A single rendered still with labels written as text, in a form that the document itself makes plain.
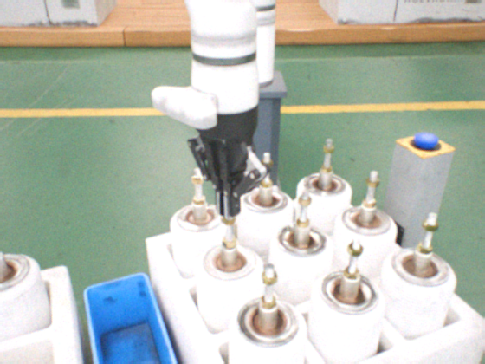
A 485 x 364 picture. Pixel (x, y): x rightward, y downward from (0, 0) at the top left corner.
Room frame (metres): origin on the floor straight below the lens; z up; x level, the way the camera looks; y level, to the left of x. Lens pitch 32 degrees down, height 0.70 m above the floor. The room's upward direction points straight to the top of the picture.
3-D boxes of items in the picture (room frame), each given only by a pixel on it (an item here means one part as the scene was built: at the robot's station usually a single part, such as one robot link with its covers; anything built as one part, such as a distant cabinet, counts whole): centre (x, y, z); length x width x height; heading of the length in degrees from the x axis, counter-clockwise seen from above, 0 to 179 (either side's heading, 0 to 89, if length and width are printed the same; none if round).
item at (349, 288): (0.45, -0.14, 0.26); 0.02 x 0.02 x 0.03
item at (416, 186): (0.75, -0.32, 0.16); 0.07 x 0.07 x 0.31; 25
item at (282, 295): (0.56, -0.09, 0.16); 0.10 x 0.10 x 0.18
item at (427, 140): (0.75, -0.32, 0.32); 0.04 x 0.04 x 0.02
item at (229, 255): (0.51, 0.02, 0.26); 0.02 x 0.02 x 0.03
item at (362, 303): (0.45, -0.14, 0.25); 0.08 x 0.08 x 0.01
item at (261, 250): (0.67, -0.04, 0.16); 0.10 x 0.10 x 0.18
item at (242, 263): (0.51, 0.02, 0.25); 0.08 x 0.08 x 0.01
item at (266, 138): (1.12, -0.03, 0.15); 0.15 x 0.15 x 0.30; 2
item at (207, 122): (0.50, 0.03, 0.52); 0.11 x 0.09 x 0.06; 134
